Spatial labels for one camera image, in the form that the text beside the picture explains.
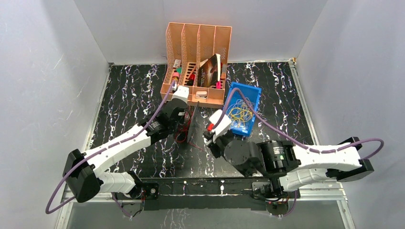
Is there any blue plastic bin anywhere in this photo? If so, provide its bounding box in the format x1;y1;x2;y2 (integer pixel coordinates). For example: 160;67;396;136
225;82;262;137

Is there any grey filament spool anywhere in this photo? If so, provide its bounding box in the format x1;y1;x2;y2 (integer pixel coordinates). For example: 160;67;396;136
186;102;200;143

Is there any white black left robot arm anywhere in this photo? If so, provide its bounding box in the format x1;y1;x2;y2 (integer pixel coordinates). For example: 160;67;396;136
63;98;188;203

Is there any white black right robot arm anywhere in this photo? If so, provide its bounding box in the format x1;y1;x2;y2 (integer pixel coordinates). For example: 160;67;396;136
203;131;374;198

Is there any white pink stapler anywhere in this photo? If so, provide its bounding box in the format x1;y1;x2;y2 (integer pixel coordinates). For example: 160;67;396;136
195;91;208;99

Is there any red black bottle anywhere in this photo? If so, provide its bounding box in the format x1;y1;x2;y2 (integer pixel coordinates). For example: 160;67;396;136
186;73;195;86

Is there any pink sticker roll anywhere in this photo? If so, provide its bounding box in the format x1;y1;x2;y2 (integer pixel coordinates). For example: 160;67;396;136
171;72;180;83

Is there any dark book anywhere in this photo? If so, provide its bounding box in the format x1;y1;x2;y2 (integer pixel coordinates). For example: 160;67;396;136
197;53;221;88

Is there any pink desk organizer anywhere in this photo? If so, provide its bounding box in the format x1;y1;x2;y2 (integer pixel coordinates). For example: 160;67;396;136
160;22;232;108

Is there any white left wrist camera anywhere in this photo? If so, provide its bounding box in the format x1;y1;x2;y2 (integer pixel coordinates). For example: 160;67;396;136
172;86;190;103

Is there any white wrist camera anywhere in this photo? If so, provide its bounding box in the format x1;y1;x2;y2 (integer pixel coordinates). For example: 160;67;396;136
207;110;231;143
172;86;190;103

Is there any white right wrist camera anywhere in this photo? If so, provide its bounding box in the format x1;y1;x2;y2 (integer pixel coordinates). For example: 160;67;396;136
207;110;231;143

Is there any yellow wire bundle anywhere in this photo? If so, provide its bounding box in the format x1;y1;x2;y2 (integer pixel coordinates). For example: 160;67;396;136
227;99;256;128

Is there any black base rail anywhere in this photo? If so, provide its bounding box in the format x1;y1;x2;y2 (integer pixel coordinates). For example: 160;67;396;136
114;177;301;212

